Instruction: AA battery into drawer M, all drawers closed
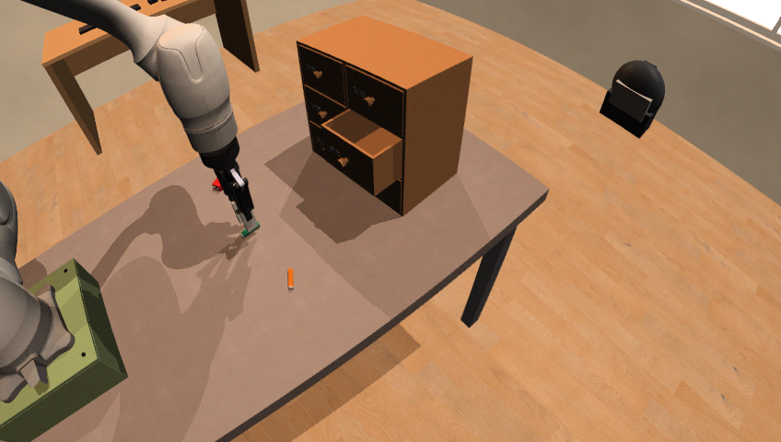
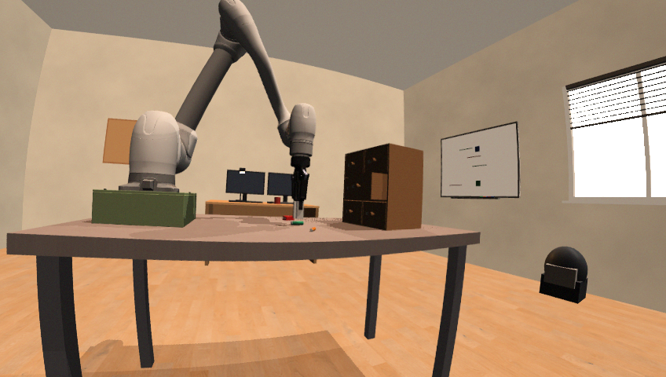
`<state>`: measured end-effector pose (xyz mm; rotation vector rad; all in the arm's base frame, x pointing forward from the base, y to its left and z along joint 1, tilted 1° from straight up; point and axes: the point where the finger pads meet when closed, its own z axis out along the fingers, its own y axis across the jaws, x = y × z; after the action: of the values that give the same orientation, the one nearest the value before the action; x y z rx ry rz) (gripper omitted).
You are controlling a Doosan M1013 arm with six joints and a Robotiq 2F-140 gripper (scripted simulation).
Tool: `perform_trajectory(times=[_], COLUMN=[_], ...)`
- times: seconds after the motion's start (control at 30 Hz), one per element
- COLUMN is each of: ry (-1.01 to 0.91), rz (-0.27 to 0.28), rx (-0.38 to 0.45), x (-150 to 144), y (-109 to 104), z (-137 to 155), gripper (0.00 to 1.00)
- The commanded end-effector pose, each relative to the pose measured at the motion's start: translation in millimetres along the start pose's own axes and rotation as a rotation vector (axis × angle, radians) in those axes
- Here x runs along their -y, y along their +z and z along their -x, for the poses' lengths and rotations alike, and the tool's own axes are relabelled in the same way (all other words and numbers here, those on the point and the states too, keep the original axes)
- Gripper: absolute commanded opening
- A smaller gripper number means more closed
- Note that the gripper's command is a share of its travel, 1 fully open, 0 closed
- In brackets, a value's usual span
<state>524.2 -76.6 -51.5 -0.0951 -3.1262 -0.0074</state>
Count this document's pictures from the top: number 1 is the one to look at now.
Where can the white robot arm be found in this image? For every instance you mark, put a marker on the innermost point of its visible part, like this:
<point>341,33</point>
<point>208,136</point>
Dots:
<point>191,72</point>

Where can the dark brown drawer front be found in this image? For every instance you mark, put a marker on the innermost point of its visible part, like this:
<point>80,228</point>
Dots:
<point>374,171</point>
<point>386,99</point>
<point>392,195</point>
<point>320,106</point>
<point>328,70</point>
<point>317,138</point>

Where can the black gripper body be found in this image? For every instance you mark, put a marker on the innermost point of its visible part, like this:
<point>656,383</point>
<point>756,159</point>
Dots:
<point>224,158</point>

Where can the green aa battery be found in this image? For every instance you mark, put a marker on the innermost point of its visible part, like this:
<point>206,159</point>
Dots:
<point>245,233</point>

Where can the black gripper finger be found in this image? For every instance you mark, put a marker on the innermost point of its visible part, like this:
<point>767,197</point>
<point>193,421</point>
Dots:
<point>228,193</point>
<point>244,201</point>

